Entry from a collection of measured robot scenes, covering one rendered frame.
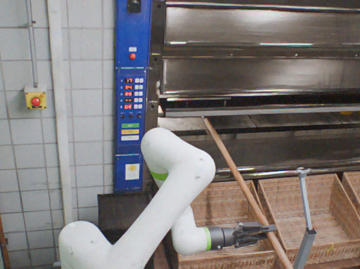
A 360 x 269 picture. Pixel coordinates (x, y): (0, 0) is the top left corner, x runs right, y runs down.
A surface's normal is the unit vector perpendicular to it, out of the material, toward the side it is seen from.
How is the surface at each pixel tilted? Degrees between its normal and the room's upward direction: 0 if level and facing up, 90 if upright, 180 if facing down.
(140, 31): 90
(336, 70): 70
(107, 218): 0
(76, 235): 7
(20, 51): 90
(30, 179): 90
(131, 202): 0
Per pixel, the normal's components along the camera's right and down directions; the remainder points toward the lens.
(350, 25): 0.24, 0.22
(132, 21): 0.21, 0.54
